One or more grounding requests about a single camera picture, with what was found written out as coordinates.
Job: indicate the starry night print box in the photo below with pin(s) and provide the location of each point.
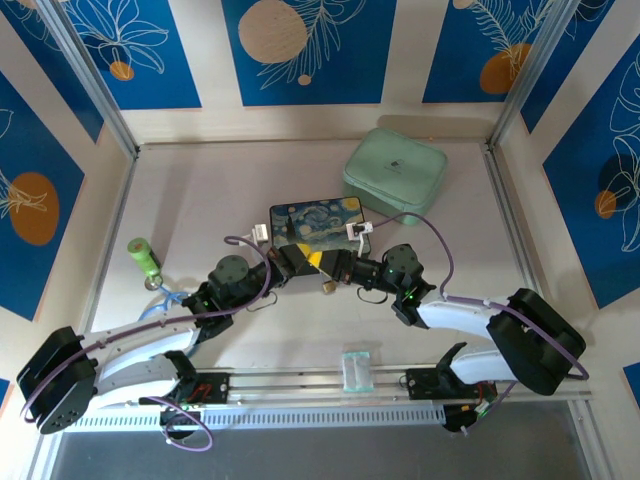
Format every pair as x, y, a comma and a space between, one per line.
320, 220

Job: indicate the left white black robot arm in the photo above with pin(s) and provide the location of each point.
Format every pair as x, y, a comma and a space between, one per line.
140, 335

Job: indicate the small round metal piece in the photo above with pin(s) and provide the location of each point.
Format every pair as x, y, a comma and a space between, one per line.
151, 283

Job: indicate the mint green zip case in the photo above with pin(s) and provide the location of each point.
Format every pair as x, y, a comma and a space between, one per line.
395, 172

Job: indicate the green cylindrical tube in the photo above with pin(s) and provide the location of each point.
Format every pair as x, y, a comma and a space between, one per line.
142, 255

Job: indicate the clear plastic packet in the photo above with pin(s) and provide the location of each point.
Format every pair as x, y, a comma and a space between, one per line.
356, 371

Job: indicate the aluminium mounting rail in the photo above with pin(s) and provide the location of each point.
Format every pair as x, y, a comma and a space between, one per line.
310, 385

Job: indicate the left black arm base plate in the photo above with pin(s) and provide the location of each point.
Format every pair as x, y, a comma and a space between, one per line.
210, 387

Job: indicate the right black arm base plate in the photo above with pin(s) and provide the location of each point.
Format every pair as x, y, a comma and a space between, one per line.
425, 384

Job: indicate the blue floral wall panel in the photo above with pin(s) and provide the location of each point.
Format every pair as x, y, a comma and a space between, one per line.
595, 175
145, 55
35, 200
480, 50
310, 50

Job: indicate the aluminium frame post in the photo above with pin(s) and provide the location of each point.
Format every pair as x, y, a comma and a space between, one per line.
85, 75
535, 70

